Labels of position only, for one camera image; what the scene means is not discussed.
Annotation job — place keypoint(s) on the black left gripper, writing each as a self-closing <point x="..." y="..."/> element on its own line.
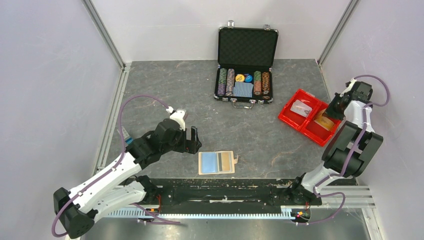
<point x="189" y="146"/>

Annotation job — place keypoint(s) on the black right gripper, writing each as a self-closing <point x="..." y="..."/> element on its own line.
<point x="330" y="110"/>

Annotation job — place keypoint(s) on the orange VIP card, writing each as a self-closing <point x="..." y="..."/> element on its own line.
<point x="323" y="121"/>

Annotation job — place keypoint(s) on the beige leather card holder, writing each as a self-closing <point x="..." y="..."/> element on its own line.
<point x="216" y="162"/>

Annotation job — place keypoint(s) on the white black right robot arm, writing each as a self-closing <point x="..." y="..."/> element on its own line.
<point x="351" y="149"/>

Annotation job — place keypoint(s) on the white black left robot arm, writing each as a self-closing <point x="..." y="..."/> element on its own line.
<point x="79" y="208"/>

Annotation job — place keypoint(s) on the white card in bin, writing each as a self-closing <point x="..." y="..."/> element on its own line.
<point x="300" y="108"/>

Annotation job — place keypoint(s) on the blue playing card deck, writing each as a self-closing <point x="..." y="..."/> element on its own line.
<point x="243" y="89"/>

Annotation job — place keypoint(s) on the red double plastic bin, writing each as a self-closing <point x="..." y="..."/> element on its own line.
<point x="306" y="125"/>

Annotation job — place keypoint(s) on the green purple chip row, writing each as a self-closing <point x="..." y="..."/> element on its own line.
<point x="222" y="78"/>

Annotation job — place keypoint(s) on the pink white chip row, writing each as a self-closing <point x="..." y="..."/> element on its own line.
<point x="230" y="82"/>

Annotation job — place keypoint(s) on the yellow dealer chip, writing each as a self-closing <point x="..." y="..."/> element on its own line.
<point x="240" y="78"/>

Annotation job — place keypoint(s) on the black poker chip case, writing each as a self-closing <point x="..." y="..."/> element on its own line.
<point x="246" y="50"/>

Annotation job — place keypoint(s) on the orange brown chip row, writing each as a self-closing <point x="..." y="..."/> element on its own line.
<point x="265" y="80"/>

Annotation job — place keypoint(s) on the blue dealer chip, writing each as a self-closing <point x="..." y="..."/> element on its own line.
<point x="248" y="78"/>

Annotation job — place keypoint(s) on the green orange chip row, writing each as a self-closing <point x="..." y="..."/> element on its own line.
<point x="257" y="83"/>

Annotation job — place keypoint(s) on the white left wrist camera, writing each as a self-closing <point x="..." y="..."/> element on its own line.
<point x="178" y="115"/>

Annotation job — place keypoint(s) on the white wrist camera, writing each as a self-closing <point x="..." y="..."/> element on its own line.
<point x="178" y="115"/>
<point x="349" y="85"/>

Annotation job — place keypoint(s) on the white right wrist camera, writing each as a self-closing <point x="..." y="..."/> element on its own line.
<point x="349" y="85"/>

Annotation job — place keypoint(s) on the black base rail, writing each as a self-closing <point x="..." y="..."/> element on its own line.
<point x="226" y="195"/>

